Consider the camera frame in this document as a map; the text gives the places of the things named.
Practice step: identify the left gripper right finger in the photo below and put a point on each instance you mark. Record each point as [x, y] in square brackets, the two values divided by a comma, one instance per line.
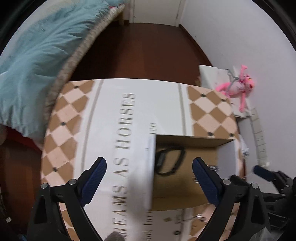
[222, 194]

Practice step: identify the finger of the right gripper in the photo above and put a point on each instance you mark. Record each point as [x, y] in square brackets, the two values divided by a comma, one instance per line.
[267, 175]

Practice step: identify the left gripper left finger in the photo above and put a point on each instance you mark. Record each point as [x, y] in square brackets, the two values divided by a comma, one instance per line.
[46, 222]

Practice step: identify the black smartwatch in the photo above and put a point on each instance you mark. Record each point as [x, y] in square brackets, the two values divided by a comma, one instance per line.
[173, 156]

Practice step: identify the white power strip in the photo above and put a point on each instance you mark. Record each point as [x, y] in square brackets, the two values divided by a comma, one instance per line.
[260, 142]

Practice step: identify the pink panther plush toy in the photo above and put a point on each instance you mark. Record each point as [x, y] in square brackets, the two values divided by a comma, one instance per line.
[238, 86]

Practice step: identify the white cardboard box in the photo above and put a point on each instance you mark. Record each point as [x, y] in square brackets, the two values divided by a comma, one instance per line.
[152, 192]

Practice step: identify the white box under plush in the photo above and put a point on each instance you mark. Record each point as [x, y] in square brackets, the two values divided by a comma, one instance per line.
[211, 77]

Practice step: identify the printed checkered table mat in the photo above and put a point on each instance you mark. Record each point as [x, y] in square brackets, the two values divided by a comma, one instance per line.
[113, 119]

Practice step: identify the bed mattress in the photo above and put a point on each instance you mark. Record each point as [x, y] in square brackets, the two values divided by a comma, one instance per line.
[70, 65]

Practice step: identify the teal blue duvet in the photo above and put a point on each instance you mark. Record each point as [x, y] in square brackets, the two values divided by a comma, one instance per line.
[34, 56]

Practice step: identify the white door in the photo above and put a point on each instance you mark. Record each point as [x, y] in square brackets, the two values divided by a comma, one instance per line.
[164, 12]

